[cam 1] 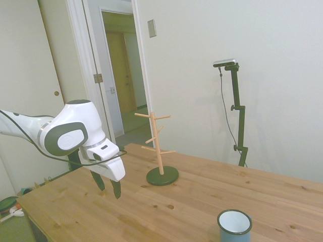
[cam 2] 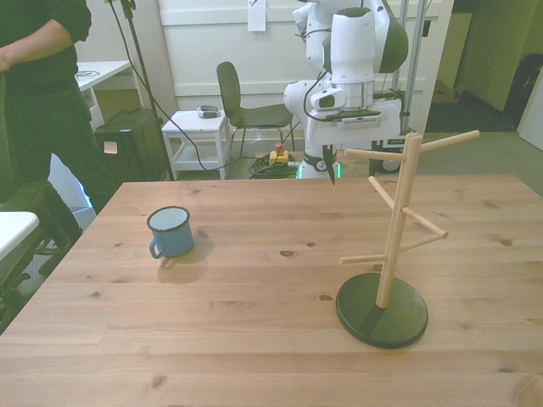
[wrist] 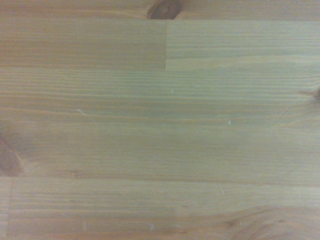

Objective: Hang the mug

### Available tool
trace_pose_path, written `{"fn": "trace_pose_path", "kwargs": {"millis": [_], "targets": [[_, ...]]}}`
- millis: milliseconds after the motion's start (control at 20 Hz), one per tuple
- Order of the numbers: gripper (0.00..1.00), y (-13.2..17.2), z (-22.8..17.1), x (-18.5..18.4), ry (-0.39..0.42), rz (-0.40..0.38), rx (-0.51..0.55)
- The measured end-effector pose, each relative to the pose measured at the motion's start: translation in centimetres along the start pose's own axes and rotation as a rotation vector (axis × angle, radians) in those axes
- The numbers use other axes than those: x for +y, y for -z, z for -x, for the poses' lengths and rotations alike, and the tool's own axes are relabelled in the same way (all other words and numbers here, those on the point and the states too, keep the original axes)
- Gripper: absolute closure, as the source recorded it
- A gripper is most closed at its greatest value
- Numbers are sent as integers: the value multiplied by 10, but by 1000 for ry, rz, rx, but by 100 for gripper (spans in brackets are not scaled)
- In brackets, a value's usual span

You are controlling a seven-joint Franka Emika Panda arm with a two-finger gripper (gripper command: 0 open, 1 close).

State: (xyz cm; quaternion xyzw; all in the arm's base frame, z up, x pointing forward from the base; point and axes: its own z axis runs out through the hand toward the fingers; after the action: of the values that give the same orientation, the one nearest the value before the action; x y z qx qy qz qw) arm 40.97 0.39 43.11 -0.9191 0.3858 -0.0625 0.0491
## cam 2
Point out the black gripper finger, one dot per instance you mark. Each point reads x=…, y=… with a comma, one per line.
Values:
x=333, y=157
x=326, y=157

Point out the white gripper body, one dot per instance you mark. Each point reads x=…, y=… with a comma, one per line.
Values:
x=360, y=133

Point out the blue enamel mug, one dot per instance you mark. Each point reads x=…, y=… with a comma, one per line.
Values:
x=174, y=239

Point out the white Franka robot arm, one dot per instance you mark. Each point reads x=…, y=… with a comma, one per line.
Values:
x=352, y=42

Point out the wooden mug tree black base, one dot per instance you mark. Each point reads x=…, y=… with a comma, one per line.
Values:
x=382, y=322

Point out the white wheeled cart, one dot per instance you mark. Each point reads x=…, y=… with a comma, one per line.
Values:
x=388, y=163

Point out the yellow emergency stop button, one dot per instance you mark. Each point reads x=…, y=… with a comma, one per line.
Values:
x=278, y=156

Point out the small grey device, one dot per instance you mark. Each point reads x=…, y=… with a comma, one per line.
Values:
x=208, y=112

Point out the white side table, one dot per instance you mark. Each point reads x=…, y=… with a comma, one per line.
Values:
x=195, y=125

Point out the white paper sheet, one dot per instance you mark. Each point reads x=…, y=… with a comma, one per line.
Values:
x=256, y=17

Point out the black case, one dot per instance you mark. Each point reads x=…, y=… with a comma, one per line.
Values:
x=131, y=148

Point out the black tripod stand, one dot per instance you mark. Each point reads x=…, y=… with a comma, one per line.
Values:
x=142, y=72

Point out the orange sticky note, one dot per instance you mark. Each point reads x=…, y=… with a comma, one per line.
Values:
x=110, y=147

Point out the white desk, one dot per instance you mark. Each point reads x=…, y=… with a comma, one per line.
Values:
x=102, y=70

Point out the person in dark clothes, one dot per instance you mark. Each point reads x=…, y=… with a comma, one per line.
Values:
x=38, y=106

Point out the black office chair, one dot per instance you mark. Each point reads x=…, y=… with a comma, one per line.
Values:
x=29, y=263

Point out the white table with rounded corner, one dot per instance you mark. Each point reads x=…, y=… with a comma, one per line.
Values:
x=15, y=231

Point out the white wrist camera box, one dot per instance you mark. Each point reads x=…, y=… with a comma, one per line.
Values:
x=328, y=101

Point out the aluminium profile post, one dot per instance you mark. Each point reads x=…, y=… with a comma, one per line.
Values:
x=415, y=51

